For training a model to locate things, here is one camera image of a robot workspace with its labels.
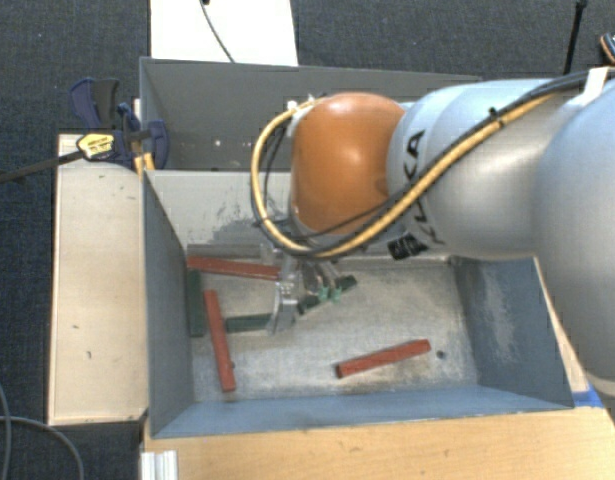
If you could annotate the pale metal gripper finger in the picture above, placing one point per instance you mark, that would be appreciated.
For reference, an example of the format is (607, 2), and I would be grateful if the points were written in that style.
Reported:
(290, 314)
(276, 309)

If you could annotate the pale wood board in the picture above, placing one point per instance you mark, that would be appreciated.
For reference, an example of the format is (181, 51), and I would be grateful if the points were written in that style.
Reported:
(97, 293)

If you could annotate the red-brown flat block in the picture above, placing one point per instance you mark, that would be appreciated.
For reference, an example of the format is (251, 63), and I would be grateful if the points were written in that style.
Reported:
(382, 359)
(219, 340)
(232, 267)

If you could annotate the grey metal bin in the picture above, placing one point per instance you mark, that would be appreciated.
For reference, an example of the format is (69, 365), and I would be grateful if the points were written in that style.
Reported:
(387, 383)

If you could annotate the black cylinder on white bracket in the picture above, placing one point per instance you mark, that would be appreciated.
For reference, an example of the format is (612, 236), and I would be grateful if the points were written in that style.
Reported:
(403, 248)

